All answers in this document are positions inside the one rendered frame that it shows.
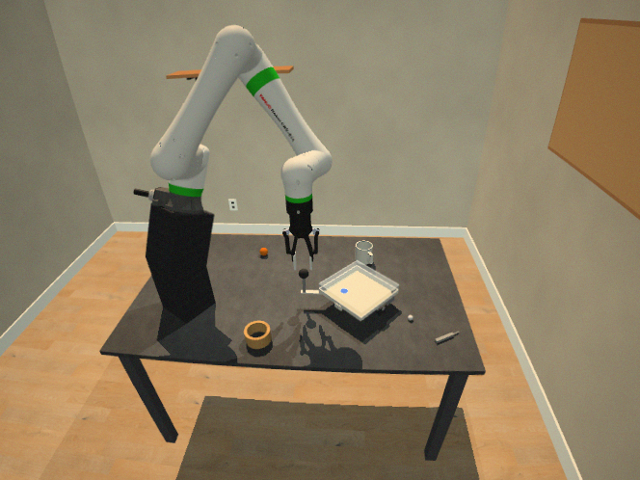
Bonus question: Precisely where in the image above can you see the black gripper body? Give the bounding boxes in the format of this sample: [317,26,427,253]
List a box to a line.
[289,214,312,238]

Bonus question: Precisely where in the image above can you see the orange tape roll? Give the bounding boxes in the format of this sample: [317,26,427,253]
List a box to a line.
[244,321,271,349]

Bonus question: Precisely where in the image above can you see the grey mug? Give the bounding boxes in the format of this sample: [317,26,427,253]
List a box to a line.
[355,241,373,265]

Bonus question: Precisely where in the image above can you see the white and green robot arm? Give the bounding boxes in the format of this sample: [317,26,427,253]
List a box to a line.
[133,25,333,217]

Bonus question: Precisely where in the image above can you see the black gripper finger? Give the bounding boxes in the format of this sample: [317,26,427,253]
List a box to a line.
[282,228,299,270]
[303,228,319,270]

